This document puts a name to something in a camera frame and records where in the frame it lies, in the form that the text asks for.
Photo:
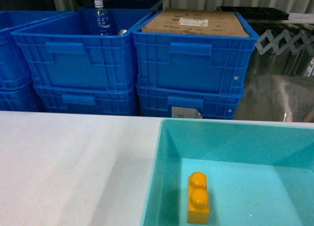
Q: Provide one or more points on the brown cardboard box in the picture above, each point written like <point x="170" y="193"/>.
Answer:
<point x="196" y="22"/>

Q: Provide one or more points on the yellow two-stud toy block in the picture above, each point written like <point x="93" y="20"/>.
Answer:
<point x="197" y="199"/>

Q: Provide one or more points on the blue crate lower right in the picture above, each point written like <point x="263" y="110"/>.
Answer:
<point x="161" y="102"/>

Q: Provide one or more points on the blue crate lower middle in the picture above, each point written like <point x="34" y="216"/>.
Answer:
<point x="88" y="101"/>

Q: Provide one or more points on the blue crate upper right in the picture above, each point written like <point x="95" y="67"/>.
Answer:
<point x="199" y="63"/>

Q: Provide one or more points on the dark blue rear crate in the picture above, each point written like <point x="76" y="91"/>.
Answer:
<point x="155" y="5"/>

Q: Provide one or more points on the clear water bottle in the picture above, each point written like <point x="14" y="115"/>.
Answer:
<point x="101" y="18"/>

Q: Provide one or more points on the blue crate upper middle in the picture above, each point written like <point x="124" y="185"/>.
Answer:
<point x="68" y="52"/>

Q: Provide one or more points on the teal plastic bin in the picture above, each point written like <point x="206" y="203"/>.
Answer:
<point x="257" y="175"/>

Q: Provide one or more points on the blue crate lower left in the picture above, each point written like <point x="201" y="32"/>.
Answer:
<point x="24" y="99"/>

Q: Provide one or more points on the black tray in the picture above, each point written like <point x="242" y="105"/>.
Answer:
<point x="256" y="13"/>

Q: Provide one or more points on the blue crate upper left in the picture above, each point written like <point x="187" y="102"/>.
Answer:
<point x="14" y="70"/>

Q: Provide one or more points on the metal scissor conveyor frame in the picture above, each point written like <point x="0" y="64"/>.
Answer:
<point x="295" y="43"/>

